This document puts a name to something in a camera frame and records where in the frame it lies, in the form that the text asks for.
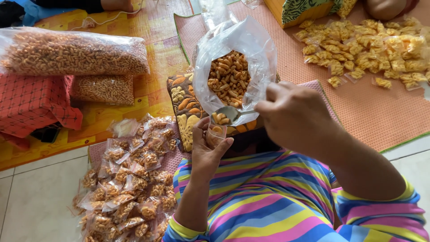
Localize white cable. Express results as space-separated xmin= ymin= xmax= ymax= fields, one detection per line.
xmin=70 ymin=0 xmax=146 ymax=31

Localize person's right hand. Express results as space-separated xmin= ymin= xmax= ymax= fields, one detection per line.
xmin=254 ymin=81 xmax=342 ymax=159

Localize red patterned cloth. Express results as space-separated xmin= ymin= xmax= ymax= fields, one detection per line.
xmin=0 ymin=73 xmax=84 ymax=151

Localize smaller sealed macaroni snack bag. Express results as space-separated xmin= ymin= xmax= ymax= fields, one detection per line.
xmin=70 ymin=74 xmax=135 ymax=107

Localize empty clear plastic bags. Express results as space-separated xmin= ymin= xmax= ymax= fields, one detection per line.
xmin=198 ymin=0 xmax=240 ymax=32

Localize open clear plastic bag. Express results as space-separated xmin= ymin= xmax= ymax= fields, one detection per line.
xmin=192 ymin=15 xmax=278 ymax=127

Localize pile of yellow snack packets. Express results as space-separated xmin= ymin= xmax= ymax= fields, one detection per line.
xmin=293 ymin=15 xmax=430 ymax=92

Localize loose macaroni snacks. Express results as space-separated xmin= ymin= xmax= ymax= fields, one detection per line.
xmin=207 ymin=50 xmax=252 ymax=108

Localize yellow box green patterned cover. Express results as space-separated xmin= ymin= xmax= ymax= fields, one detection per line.
xmin=263 ymin=0 xmax=358 ymax=29

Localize brown floral cushion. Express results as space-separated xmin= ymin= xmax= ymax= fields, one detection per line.
xmin=167 ymin=72 xmax=280 ymax=152

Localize spoonful of macaroni snacks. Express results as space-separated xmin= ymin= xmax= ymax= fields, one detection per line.
xmin=212 ymin=112 xmax=231 ymax=125

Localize small clear plastic packet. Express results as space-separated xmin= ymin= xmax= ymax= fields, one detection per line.
xmin=206 ymin=122 xmax=228 ymax=149

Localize pile of brown snack packets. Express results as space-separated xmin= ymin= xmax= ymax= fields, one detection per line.
xmin=71 ymin=114 xmax=179 ymax=242

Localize metal spoon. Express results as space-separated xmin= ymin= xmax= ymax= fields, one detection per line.
xmin=211 ymin=106 xmax=260 ymax=126

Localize pink woven mat green edge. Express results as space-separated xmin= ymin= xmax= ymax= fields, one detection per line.
xmin=173 ymin=0 xmax=430 ymax=154

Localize striped colourful garment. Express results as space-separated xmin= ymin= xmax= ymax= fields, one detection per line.
xmin=162 ymin=149 xmax=430 ymax=242

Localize large sealed macaroni snack bag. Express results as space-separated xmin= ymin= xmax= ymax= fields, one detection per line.
xmin=0 ymin=27 xmax=151 ymax=77

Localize orange yellow floor mat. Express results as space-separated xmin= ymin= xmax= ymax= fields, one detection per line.
xmin=0 ymin=0 xmax=195 ymax=172

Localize person's left hand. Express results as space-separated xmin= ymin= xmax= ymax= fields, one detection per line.
xmin=191 ymin=116 xmax=234 ymax=179

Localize black object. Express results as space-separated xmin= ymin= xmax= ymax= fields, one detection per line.
xmin=30 ymin=122 xmax=63 ymax=144

